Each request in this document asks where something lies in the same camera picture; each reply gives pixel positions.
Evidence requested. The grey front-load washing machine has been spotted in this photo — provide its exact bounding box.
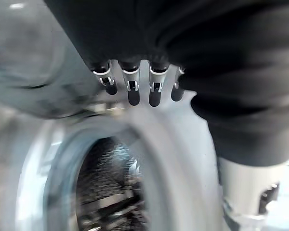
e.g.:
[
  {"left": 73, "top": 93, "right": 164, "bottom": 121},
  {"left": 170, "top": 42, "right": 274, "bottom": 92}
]
[{"left": 0, "top": 89, "right": 289, "bottom": 231}]

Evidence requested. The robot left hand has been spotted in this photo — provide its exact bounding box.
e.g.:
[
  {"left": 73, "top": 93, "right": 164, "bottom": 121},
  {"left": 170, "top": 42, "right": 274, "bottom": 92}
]
[{"left": 43, "top": 0, "right": 289, "bottom": 231}]

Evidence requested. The round washer door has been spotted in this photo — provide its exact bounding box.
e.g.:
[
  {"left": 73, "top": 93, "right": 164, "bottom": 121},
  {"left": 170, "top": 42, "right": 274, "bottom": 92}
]
[{"left": 0, "top": 0, "right": 104, "bottom": 120}]

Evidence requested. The steel washer drum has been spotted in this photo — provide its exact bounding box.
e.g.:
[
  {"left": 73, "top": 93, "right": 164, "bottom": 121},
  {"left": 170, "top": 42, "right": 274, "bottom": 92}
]
[{"left": 75, "top": 136, "right": 148, "bottom": 231}]

